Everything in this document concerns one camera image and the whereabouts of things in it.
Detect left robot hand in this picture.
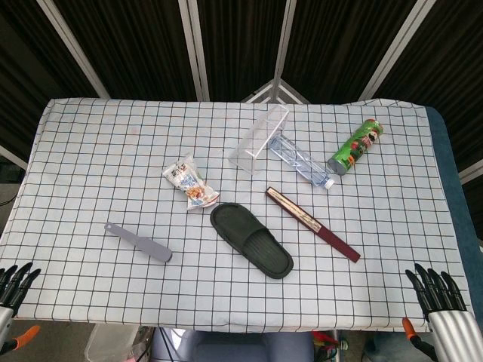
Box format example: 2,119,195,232
0,262,42,348

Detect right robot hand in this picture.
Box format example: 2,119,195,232
401,262,483,362

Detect dark green slipper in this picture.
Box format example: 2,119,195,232
209,202,295,280

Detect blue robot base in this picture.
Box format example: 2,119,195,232
150,327,315,362

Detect clear plastic storage bin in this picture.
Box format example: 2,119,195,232
85,323,140,362

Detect white checkered tablecloth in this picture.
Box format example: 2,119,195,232
0,97,477,333

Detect blue table pad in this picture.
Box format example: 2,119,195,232
426,106,483,333

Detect dark red folding fan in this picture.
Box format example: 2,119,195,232
265,186,361,264

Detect crumpled snack bag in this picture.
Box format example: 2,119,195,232
162,153,221,212

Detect green chips can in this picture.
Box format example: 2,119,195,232
327,118,386,176

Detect clear plastic water bottle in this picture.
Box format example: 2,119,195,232
268,135,336,189

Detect clear plastic box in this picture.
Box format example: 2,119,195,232
229,104,291,176

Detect black folding screen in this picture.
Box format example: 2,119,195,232
0,0,483,186

